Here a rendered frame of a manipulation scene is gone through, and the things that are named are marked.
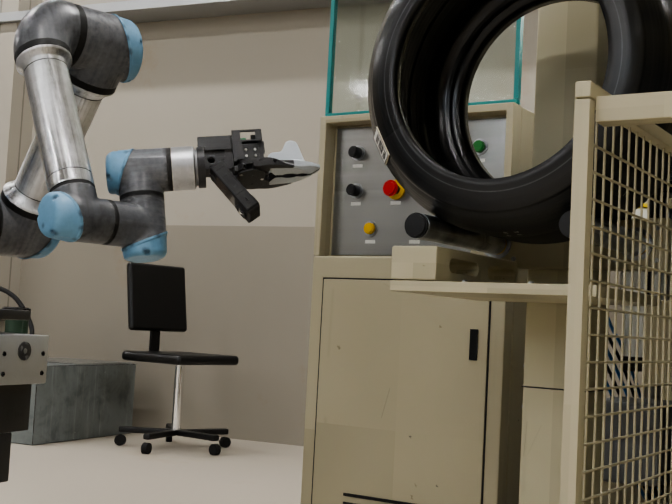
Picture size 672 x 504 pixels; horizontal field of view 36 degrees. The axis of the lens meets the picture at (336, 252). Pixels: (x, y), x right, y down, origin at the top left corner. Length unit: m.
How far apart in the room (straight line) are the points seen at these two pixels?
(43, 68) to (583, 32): 1.03
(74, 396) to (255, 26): 2.52
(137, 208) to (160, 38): 5.33
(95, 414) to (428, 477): 3.89
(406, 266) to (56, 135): 0.62
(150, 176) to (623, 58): 0.79
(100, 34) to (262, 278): 4.52
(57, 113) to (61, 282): 5.44
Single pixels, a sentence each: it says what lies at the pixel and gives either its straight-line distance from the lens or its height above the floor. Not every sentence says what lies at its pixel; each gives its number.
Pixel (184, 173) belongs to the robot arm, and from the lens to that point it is 1.79.
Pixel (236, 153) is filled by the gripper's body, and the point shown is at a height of 1.00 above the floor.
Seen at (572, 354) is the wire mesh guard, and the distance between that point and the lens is 1.14.
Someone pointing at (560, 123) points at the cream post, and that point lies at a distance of 2.12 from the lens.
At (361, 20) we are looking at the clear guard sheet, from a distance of 2.82.
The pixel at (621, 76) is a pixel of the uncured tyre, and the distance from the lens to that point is 1.70.
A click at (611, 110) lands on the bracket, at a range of 1.17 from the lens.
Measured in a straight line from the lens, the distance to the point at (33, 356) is 2.01.
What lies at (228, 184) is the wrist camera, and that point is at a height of 0.95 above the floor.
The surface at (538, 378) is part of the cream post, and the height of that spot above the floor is 0.64.
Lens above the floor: 0.72
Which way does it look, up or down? 4 degrees up
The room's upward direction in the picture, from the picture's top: 3 degrees clockwise
